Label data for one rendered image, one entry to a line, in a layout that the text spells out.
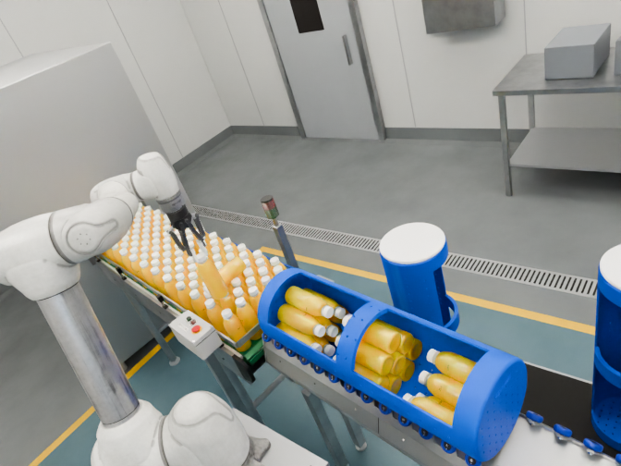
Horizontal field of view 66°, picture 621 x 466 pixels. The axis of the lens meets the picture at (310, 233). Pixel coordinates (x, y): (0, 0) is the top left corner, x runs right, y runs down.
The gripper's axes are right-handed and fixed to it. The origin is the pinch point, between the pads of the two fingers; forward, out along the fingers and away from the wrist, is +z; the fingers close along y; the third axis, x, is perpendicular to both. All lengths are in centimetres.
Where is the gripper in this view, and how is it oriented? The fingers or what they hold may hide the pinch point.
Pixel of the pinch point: (198, 251)
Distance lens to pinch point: 186.7
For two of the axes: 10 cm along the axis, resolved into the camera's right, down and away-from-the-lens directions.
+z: 2.9, 8.0, 5.3
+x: -6.8, -2.2, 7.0
